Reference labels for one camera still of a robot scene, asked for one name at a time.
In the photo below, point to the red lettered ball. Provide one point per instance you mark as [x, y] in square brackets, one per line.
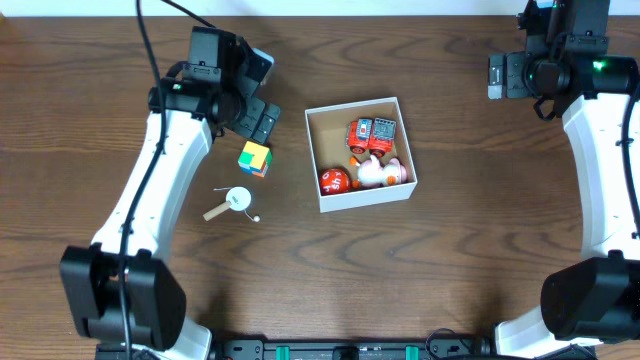
[334, 181]

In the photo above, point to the multicoloured puzzle cube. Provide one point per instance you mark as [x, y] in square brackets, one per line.
[255, 159]

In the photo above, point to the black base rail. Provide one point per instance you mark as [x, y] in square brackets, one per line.
[440, 347]

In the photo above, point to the pink white toy duck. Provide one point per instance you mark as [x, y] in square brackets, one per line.
[372, 174]

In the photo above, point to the red toy fire truck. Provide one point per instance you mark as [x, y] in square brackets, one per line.
[373, 135]

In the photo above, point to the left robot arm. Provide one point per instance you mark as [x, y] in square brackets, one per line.
[119, 289]

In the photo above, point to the white cardboard box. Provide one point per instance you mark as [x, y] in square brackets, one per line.
[327, 134]

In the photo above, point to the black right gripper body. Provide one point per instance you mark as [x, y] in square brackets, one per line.
[526, 77]

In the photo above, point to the white rattle drum toy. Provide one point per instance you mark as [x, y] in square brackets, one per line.
[237, 199]

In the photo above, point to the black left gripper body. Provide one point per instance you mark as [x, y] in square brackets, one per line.
[257, 118]

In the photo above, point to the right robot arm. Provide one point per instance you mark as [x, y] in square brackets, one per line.
[595, 301]

